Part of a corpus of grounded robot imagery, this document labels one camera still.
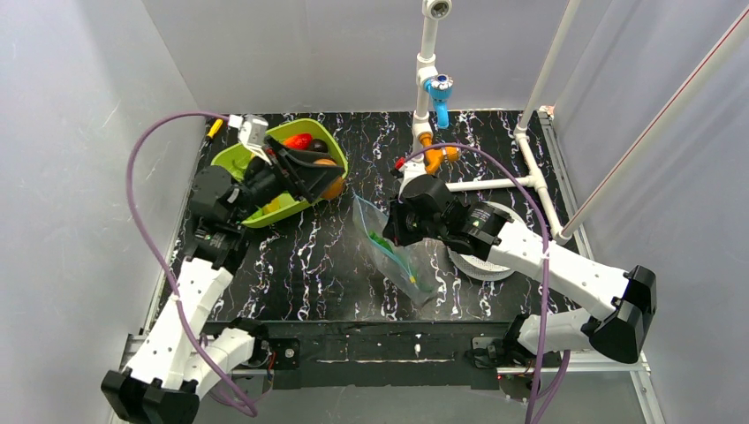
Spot brown toy kiwi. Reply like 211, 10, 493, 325
314, 158, 344, 201

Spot green toy beans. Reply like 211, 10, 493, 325
367, 231, 404, 259

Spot green plastic tray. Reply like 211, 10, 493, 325
210, 118, 349, 229

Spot clear zip top bag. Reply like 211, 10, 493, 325
352, 194, 439, 307

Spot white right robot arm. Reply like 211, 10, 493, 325
382, 175, 657, 364

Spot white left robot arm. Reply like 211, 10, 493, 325
101, 138, 345, 423

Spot yellow toy corn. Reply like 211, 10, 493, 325
261, 197, 282, 215

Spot dark purple toy fruit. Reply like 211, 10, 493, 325
307, 139, 329, 154

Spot red orange toy pepper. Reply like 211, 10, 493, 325
283, 132, 314, 150

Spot orange pipe valve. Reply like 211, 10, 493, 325
418, 132, 460, 175

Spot white filament spool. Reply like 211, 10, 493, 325
447, 201, 522, 282

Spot blue pipe valve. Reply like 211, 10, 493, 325
423, 73, 454, 130

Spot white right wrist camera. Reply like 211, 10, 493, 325
391, 155, 427, 194

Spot yellow handled screwdriver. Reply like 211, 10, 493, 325
205, 118, 224, 142

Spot aluminium frame rail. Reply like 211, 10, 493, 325
109, 330, 666, 424

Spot white PVC pipe frame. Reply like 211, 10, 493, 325
397, 1, 748, 244

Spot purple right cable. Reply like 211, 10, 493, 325
404, 142, 572, 424

